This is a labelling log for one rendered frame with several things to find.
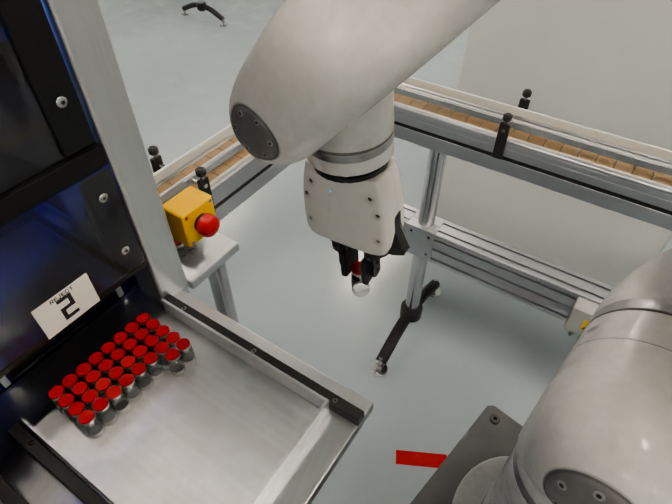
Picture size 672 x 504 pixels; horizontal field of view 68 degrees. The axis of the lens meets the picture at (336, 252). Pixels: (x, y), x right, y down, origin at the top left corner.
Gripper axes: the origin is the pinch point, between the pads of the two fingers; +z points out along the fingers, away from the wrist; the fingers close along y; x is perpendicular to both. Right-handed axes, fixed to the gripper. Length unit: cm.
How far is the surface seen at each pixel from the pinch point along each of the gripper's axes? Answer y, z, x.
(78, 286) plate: -36.1, 6.6, -16.9
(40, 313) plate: -36.3, 6.0, -22.7
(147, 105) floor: -239, 111, 139
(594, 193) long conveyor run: 21, 33, 66
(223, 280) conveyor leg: -52, 50, 16
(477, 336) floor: 0, 120, 78
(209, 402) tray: -17.6, 23.4, -17.0
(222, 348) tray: -22.2, 23.8, -8.7
